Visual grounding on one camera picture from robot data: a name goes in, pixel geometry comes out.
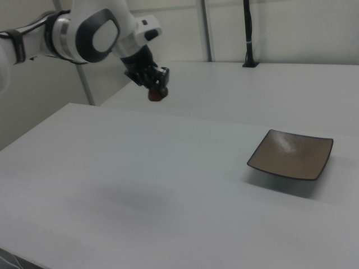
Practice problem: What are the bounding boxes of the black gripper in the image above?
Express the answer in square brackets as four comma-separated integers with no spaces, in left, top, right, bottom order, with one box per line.
[119,45,171,97]

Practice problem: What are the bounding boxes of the small brown round food item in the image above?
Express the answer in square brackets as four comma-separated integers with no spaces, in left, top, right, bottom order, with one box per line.
[146,86,169,103]

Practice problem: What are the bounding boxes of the square brown ceramic plate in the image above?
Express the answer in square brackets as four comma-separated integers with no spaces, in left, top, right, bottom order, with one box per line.
[246,129,334,182]

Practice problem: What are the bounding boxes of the black pole with clamp base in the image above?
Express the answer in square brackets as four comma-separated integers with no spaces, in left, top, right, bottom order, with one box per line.
[242,0,261,68]

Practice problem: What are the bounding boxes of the grey metal frame post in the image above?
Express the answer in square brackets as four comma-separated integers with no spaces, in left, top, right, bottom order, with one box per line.
[52,0,95,106]
[200,0,216,63]

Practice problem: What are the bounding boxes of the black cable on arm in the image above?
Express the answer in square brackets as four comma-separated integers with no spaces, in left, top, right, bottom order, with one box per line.
[0,10,71,39]

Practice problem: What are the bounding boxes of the black strap on arm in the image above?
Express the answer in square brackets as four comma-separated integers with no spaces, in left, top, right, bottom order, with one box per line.
[6,28,28,66]

